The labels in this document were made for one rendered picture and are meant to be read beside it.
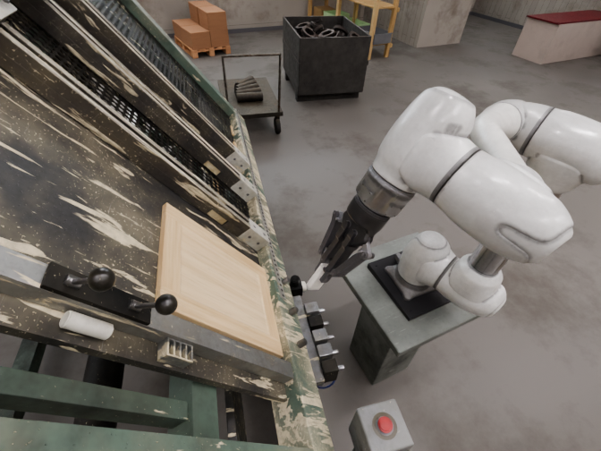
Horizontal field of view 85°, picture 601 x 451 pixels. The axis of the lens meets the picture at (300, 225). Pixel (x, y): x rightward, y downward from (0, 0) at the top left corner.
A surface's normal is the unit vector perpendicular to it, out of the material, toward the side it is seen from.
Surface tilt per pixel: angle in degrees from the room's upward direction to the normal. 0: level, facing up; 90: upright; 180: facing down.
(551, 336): 0
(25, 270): 54
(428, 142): 64
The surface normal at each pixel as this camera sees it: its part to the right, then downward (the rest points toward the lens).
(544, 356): 0.04, -0.73
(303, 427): -0.54, -0.51
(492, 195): -0.44, -0.04
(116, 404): 0.81, -0.54
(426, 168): -0.62, 0.31
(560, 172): -0.63, 0.59
